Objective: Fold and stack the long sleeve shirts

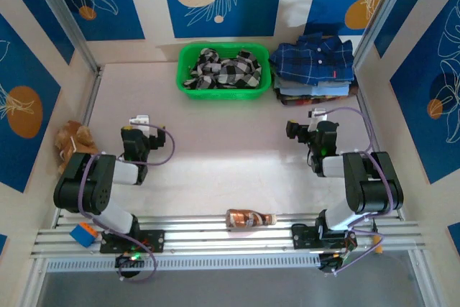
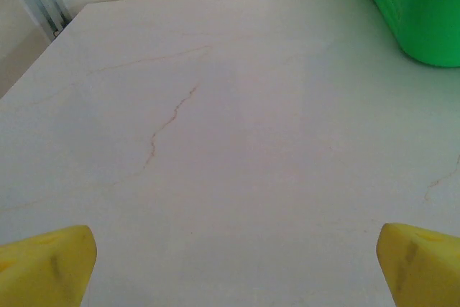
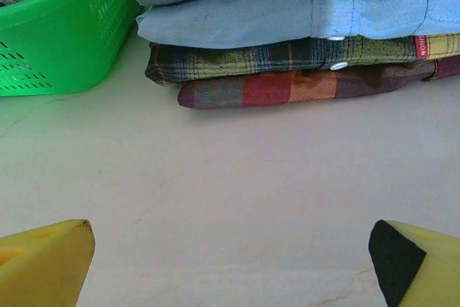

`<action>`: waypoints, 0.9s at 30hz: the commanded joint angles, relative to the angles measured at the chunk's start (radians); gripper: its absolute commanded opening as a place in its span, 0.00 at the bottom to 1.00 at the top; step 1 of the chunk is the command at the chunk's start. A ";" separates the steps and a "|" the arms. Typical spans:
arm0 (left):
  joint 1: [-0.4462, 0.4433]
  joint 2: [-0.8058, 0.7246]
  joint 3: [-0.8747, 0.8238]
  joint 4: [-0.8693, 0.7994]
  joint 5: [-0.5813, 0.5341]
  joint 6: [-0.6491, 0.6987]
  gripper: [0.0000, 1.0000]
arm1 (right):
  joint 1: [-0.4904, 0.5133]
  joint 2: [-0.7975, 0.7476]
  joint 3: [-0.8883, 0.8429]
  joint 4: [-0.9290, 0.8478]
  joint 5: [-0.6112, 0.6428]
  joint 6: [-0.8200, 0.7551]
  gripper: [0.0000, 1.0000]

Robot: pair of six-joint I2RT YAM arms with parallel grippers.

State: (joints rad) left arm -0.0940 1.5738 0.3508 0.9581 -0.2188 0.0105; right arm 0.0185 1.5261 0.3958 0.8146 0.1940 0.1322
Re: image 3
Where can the light blue folded shirt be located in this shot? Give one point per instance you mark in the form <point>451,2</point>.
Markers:
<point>251,19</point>

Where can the green plastic basket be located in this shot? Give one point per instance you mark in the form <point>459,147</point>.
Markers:
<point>61,41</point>

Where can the red orange plaid folded shirt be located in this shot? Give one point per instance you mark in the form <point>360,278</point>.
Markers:
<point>269,89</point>

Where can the green yellow plaid folded shirt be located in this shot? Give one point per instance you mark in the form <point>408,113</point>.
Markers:
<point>233,62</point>

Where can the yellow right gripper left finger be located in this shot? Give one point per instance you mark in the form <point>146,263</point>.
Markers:
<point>43,267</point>

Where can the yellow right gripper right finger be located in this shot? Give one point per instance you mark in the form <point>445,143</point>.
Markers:
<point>431,274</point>

